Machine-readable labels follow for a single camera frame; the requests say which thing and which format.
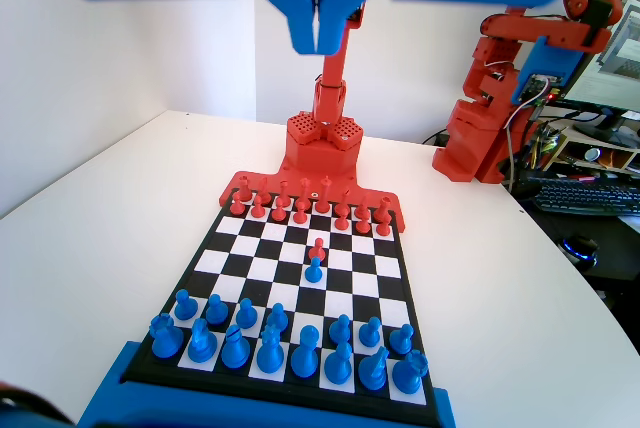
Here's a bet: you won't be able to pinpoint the red chess rook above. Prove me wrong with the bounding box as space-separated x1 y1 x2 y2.
234 173 253 203
374 195 394 224

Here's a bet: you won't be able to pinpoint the red chess queen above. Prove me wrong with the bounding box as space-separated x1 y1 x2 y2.
296 177 312 212

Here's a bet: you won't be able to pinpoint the red chess king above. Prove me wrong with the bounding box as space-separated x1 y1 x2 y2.
313 175 332 215

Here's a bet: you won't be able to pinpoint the blue chess pawn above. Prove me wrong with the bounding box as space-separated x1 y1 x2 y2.
172 289 197 322
265 302 290 334
358 317 384 348
303 256 324 285
328 313 352 344
204 293 229 327
389 323 415 354
234 297 259 330

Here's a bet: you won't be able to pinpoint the black and white chess board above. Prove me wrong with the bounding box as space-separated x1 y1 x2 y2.
121 187 444 424

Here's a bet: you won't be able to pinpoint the blue chess queen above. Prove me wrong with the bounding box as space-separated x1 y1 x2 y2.
255 325 287 375

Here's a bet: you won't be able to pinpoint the blue chess rook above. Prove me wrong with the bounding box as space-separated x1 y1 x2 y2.
148 313 182 360
392 349 430 396

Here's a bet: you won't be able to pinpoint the blue chess king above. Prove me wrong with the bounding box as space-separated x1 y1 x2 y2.
289 325 321 380

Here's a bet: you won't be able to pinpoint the blue electronics holder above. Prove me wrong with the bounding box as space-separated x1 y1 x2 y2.
509 36 581 109

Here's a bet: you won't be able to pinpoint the black computer monitor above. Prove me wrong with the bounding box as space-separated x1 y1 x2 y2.
549 0 640 138

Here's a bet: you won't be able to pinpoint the light wooden box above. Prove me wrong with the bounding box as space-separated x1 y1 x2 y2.
542 120 640 174

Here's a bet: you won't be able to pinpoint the black computer keyboard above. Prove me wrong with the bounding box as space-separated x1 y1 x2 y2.
532 182 640 219

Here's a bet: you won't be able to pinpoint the black computer mouse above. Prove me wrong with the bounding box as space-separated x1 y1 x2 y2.
559 233 600 269

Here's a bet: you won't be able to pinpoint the red base plate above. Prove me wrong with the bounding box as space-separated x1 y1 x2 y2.
217 170 407 234

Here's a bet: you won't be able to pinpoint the white cable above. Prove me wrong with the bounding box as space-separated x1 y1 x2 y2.
503 92 544 189

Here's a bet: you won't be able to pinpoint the coloured jumper wires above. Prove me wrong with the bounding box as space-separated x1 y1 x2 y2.
527 122 564 169

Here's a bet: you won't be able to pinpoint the blue base plate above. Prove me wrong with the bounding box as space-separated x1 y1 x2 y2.
77 340 457 428

